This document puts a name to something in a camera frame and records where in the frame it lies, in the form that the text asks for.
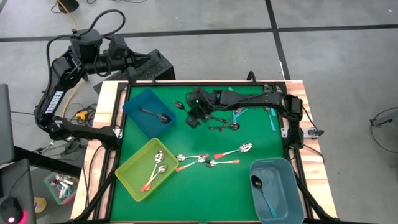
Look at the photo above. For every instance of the black perforated computer case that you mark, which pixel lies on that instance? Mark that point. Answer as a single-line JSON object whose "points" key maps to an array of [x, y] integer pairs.
{"points": [[155, 70]]}

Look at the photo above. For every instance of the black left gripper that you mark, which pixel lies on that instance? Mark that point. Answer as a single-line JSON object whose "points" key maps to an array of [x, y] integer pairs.
{"points": [[133, 62]]}

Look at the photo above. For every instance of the yellow round disc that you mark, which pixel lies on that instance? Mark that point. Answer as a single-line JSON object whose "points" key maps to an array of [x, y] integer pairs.
{"points": [[40, 205]]}

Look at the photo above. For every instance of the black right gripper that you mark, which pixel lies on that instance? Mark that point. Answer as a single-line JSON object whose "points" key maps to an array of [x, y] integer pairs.
{"points": [[202, 104]]}

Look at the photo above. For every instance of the black diagonal frame strut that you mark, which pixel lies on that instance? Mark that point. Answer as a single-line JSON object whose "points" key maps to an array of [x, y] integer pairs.
{"points": [[311, 199], [96, 199]]}

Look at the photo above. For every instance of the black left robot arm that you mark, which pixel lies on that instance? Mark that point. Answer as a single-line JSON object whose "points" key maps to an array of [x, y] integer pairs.
{"points": [[54, 102]]}

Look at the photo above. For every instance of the silver angle bracket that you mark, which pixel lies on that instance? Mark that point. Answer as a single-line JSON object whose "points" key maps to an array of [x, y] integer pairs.
{"points": [[118, 133], [284, 132]]}

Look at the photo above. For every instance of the grey connector box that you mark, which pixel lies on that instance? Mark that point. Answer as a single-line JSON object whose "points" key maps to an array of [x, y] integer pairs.
{"points": [[312, 132]]}

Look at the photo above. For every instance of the yellow-green plastic bin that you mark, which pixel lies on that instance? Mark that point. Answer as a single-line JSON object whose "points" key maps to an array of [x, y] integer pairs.
{"points": [[133, 180]]}

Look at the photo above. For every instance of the black round floor base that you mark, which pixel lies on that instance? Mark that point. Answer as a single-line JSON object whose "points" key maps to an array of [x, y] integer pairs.
{"points": [[69, 4]]}

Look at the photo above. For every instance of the black computer mouse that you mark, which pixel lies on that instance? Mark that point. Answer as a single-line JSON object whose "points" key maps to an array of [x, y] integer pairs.
{"points": [[11, 211]]}

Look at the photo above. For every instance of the teal tray of small parts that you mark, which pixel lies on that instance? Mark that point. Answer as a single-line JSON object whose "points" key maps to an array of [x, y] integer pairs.
{"points": [[46, 183]]}

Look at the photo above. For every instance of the grey laptop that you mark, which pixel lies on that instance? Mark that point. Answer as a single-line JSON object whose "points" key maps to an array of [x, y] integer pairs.
{"points": [[5, 124]]}

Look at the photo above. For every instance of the dark desk mat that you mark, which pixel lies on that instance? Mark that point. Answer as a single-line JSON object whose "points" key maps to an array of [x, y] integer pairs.
{"points": [[18, 180]]}

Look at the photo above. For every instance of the dark metal spoon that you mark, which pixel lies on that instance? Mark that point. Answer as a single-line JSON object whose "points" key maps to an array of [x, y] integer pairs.
{"points": [[163, 118], [179, 105], [222, 127], [238, 110], [216, 118], [235, 126]]}

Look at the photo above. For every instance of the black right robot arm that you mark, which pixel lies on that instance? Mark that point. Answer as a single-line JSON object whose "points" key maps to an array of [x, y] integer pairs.
{"points": [[248, 98]]}

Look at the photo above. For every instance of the black desk bar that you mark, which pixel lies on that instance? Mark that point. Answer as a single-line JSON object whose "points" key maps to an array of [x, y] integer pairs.
{"points": [[46, 161]]}

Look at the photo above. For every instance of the grey-blue plastic bin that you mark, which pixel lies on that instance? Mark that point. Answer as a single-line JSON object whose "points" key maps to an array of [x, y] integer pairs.
{"points": [[280, 186]]}

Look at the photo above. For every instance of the dark blue plastic bin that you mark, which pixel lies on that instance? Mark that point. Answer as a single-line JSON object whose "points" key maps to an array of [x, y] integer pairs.
{"points": [[149, 129]]}

